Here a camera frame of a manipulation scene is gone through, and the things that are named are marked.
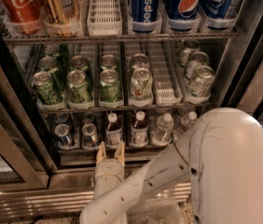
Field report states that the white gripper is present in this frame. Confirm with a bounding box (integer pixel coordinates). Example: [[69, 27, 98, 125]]
[[93, 142, 125, 199]]

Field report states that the brown drink bottle white cap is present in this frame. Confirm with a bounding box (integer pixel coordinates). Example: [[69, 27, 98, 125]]
[[105, 112, 123, 148]]

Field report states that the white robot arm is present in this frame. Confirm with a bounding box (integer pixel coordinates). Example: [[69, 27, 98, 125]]
[[79, 107, 263, 224]]

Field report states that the clear water bottle left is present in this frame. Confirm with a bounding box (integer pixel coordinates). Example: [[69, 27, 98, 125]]
[[152, 113, 173, 146]]

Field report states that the clear water bottle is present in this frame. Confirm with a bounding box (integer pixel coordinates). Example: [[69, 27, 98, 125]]
[[178, 111, 198, 133], [152, 113, 173, 146]]

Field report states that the clear water bottle right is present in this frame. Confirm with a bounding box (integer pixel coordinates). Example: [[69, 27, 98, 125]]
[[178, 111, 198, 133]]

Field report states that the steel fridge cabinet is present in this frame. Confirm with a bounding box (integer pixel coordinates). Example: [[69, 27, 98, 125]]
[[0, 0, 263, 220]]

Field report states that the silver blue can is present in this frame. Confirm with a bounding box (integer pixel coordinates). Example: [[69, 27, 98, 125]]
[[54, 123, 73, 147], [82, 113, 96, 123], [55, 113, 70, 125], [82, 123, 99, 149]]

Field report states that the silver blue can front left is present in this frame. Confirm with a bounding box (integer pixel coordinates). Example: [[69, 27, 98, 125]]
[[54, 123, 73, 147]]

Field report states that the silver blue can back left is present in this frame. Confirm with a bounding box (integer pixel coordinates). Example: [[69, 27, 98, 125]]
[[55, 113, 70, 125]]

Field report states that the white green can front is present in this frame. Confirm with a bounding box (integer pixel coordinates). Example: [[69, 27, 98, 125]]
[[131, 68, 152, 101]]

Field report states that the white green can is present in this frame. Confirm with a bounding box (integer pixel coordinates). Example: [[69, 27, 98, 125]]
[[131, 68, 152, 101], [130, 53, 150, 73]]

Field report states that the empty white middle tray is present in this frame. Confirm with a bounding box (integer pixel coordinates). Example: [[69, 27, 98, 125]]
[[145, 42, 183, 105]]

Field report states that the empty white tray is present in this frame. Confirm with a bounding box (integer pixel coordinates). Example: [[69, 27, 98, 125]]
[[87, 0, 122, 36], [145, 42, 183, 105]]

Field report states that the white green can back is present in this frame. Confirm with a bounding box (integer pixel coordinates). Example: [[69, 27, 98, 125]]
[[130, 53, 150, 73]]

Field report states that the green can front left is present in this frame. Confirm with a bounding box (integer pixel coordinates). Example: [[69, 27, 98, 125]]
[[32, 71, 62, 105]]

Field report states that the green can middle left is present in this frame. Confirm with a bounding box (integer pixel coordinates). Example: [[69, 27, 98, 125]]
[[37, 57, 66, 91]]

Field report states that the pale can right front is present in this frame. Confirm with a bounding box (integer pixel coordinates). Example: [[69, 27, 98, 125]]
[[187, 65, 215, 97]]

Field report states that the pale can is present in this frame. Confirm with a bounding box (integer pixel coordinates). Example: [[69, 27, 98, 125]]
[[184, 51, 209, 81], [187, 65, 215, 97], [174, 39, 200, 68]]

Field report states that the green can back left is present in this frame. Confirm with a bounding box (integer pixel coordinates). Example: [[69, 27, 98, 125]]
[[42, 44, 68, 65]]

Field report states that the pale can right back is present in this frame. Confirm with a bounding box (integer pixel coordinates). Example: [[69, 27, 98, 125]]
[[174, 39, 200, 68]]

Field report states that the pale can right middle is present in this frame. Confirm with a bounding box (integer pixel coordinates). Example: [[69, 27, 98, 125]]
[[184, 51, 209, 81]]

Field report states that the empty white top tray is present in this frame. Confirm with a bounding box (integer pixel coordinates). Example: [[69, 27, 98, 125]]
[[87, 0, 122, 36]]

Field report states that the gold soda can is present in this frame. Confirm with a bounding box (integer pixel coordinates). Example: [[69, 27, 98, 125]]
[[44, 0, 79, 37]]

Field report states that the blue Pepsi can left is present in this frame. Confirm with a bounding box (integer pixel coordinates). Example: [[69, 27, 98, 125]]
[[129, 0, 159, 34]]

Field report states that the blue pepsi can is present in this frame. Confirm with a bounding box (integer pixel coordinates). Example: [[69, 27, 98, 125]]
[[129, 0, 159, 34], [201, 0, 243, 31], [168, 0, 200, 32]]

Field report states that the blue Pepsi can middle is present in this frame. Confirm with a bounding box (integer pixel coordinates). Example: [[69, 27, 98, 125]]
[[168, 0, 200, 32]]

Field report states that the red Coca-Cola can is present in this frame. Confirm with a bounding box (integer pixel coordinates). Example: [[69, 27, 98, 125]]
[[0, 0, 40, 35]]

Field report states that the blue Pepsi can right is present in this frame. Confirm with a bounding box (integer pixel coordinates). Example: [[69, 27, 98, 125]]
[[201, 0, 243, 31]]

